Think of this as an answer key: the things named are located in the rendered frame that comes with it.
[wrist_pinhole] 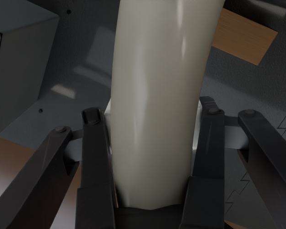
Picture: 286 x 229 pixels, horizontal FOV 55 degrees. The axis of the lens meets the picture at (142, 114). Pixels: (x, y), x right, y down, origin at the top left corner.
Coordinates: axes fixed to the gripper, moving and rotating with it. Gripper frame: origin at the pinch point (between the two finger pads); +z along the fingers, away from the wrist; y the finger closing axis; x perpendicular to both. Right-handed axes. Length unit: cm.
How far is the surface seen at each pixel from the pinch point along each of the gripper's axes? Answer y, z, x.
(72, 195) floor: -51, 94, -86
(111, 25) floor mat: -17, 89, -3
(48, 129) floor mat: -54, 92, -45
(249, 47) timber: 30, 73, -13
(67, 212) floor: -58, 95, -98
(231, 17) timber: 24, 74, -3
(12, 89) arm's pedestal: -48, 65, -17
